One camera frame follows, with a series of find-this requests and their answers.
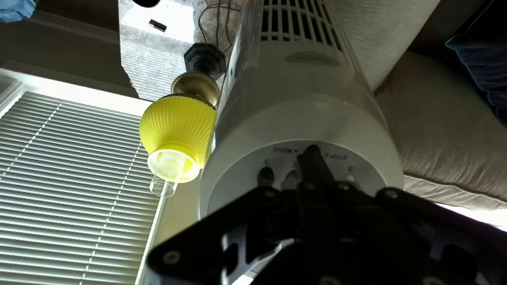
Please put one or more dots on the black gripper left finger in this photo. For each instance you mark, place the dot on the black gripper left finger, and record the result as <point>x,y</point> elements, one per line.
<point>308,215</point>

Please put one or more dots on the yellow shade brass oil lamp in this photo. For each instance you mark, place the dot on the yellow shade brass oil lamp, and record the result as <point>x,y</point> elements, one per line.
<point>180,126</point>

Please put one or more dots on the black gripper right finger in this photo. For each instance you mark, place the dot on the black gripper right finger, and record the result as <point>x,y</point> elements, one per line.
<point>326,215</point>

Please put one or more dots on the grey patterned table cloth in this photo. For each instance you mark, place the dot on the grey patterned table cloth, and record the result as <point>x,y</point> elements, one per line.
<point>153,57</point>

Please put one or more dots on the white tower air cooler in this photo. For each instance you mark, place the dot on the white tower air cooler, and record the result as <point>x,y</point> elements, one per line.
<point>302,104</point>

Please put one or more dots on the beige sofa cushion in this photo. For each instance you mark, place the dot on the beige sofa cushion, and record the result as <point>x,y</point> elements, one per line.
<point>454,142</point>

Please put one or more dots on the white window blinds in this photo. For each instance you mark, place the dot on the white window blinds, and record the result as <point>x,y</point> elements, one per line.
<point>69,194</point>

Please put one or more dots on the small black flat object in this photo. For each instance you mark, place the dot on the small black flat object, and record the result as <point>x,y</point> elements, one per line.
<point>158,23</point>

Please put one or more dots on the blue pillow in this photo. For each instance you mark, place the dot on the blue pillow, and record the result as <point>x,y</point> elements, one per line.
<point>484,57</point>

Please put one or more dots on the blue cloth bundle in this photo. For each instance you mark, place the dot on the blue cloth bundle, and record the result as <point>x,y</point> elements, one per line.
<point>17,7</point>

